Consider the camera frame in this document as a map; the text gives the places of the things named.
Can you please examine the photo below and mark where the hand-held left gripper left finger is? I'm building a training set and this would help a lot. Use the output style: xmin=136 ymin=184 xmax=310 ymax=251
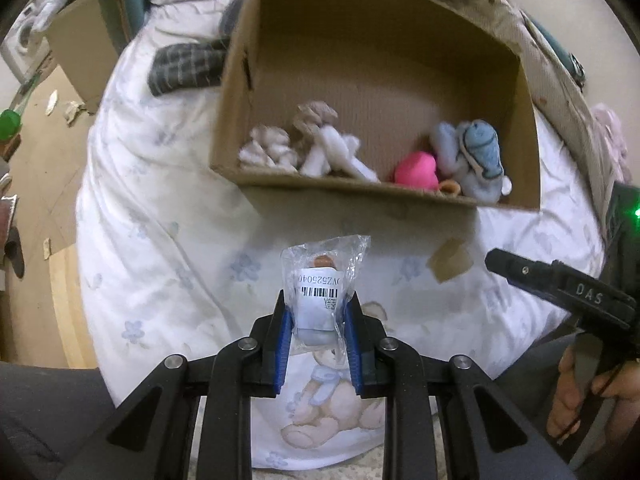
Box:
xmin=60 ymin=290 xmax=293 ymax=480

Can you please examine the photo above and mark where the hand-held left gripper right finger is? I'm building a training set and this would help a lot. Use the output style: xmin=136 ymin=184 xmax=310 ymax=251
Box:
xmin=342 ymin=292 xmax=581 ymax=480

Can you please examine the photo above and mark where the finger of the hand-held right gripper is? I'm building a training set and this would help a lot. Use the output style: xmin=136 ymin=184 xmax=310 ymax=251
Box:
xmin=484 ymin=247 xmax=638 ymax=331

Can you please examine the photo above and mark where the clear plastic packet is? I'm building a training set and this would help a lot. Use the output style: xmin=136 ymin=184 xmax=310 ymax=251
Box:
xmin=280 ymin=234 xmax=372 ymax=366

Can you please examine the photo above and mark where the light blue plush toy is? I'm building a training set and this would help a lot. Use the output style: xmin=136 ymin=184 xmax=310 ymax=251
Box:
xmin=430 ymin=119 xmax=513 ymax=205

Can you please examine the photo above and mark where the pink ball toy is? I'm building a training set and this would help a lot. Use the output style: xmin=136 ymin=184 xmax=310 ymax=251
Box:
xmin=394 ymin=151 xmax=441 ymax=192

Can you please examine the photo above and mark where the beige curly plush toy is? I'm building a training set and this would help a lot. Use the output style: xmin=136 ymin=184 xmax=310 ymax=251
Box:
xmin=237 ymin=125 xmax=299 ymax=173

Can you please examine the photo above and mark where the white plush toy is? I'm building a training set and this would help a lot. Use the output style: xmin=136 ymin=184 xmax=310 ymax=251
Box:
xmin=292 ymin=101 xmax=381 ymax=183

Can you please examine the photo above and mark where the brown cardboard box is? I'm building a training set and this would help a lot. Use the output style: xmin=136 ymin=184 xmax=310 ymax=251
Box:
xmin=209 ymin=0 xmax=542 ymax=212

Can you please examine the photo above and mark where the person's right hand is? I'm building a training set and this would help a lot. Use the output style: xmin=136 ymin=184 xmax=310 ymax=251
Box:
xmin=546 ymin=346 xmax=640 ymax=438

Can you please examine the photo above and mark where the brown cardboard scrap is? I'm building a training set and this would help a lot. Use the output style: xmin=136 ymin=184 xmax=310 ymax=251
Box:
xmin=427 ymin=237 xmax=473 ymax=283

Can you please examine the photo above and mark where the person's right leg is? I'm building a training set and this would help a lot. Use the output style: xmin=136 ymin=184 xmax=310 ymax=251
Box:
xmin=492 ymin=330 xmax=581 ymax=431

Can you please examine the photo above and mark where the person's leg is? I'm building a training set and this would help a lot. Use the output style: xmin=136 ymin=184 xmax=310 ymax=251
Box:
xmin=0 ymin=360 xmax=121 ymax=480
xmin=492 ymin=330 xmax=581 ymax=431

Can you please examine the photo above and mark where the pink cloth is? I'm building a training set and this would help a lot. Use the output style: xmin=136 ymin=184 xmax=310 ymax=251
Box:
xmin=590 ymin=102 xmax=631 ymax=181

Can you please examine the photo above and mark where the black white checkered cloth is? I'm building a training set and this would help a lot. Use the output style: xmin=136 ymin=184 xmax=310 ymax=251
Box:
xmin=570 ymin=55 xmax=589 ymax=91

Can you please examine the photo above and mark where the white printed bed sheet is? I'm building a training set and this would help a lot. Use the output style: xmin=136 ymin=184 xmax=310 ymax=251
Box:
xmin=75 ymin=0 xmax=608 ymax=471

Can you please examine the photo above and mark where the teal pillow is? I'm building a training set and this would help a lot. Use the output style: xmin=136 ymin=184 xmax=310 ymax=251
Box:
xmin=525 ymin=12 xmax=576 ymax=73

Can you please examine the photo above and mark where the person's left leg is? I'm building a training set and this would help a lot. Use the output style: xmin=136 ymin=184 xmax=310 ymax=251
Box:
xmin=0 ymin=360 xmax=121 ymax=480

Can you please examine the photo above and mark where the dark plaid cloth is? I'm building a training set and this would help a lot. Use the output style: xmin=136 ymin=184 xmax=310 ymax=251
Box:
xmin=147 ymin=42 xmax=231 ymax=97

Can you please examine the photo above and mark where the green plastic item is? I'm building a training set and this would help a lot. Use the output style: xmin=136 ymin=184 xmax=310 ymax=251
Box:
xmin=0 ymin=109 xmax=22 ymax=142

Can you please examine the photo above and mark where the white washing machine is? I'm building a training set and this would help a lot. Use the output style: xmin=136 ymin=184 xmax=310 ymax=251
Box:
xmin=0 ymin=2 xmax=53 ymax=83

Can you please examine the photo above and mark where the white hanging cloth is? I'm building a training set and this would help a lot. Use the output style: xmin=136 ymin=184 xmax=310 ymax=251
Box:
xmin=32 ymin=0 xmax=86 ymax=31

